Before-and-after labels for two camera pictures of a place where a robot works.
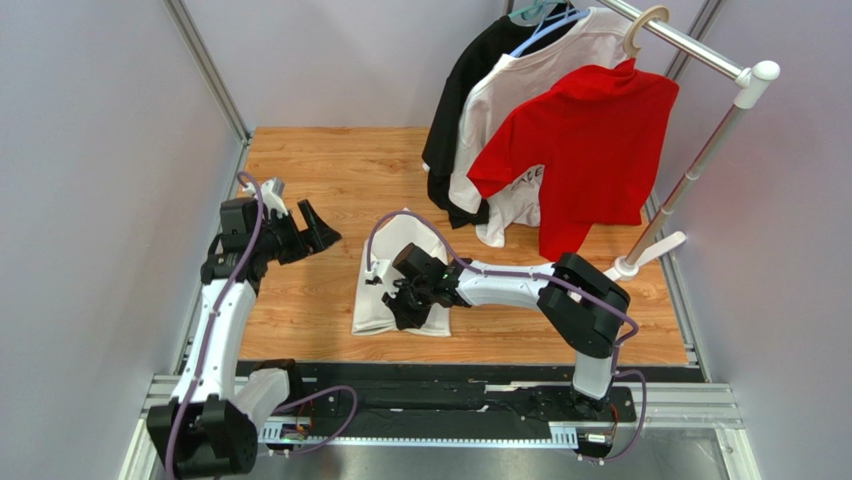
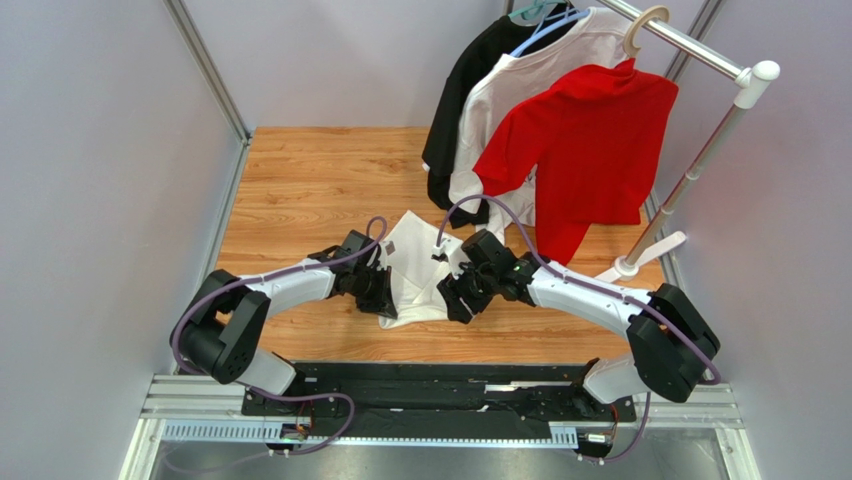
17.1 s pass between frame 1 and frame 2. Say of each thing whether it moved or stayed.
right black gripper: moved
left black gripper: moved
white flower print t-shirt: stayed
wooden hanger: stayed
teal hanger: stayed
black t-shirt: stayed
